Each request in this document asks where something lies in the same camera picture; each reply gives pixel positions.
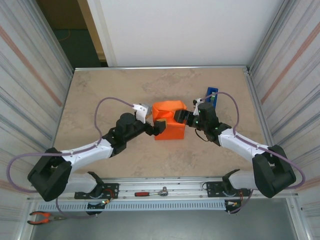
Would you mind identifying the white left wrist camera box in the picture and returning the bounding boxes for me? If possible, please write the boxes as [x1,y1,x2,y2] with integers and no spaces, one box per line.
[131,102,152,124]

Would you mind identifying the red handled ratchet wrench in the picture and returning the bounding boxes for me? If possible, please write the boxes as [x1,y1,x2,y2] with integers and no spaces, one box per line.
[134,186,170,198]

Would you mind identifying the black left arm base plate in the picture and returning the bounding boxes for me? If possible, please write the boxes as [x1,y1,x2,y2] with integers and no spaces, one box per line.
[74,182,120,200]

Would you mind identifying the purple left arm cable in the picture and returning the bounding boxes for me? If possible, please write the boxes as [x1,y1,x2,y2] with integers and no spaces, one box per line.
[6,97,136,220]

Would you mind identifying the orange wrapping paper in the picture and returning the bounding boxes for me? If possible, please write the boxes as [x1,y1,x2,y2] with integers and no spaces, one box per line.
[152,99,188,141]

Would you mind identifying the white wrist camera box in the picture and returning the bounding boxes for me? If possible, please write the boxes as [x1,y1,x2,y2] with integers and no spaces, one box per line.
[192,97,205,116]
[131,102,152,124]

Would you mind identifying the blue tape dispenser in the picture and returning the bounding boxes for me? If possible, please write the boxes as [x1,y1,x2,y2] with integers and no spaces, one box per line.
[205,86,219,109]

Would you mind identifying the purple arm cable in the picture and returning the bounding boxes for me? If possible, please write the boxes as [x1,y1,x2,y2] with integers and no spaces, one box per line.
[6,97,136,220]
[201,91,306,215]

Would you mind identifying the orange handled pliers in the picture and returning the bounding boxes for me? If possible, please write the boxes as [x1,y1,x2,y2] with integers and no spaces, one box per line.
[26,211,65,226]

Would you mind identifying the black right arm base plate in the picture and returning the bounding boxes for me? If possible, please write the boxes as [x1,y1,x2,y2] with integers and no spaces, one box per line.
[206,180,252,198]

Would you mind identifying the red power wire yellow connector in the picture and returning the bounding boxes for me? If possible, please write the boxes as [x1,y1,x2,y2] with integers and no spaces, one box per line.
[101,188,119,205]
[226,191,245,208]

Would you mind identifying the white door frame post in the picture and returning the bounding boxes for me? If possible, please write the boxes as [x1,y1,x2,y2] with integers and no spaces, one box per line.
[86,0,118,68]

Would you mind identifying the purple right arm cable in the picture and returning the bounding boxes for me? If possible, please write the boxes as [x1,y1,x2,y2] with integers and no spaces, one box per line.
[201,91,306,215]

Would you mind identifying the white slotted cable duct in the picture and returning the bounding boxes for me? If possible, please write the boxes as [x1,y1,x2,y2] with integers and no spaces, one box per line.
[36,199,227,212]

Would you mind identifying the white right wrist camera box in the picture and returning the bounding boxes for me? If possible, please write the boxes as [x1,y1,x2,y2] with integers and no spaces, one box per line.
[192,97,205,116]

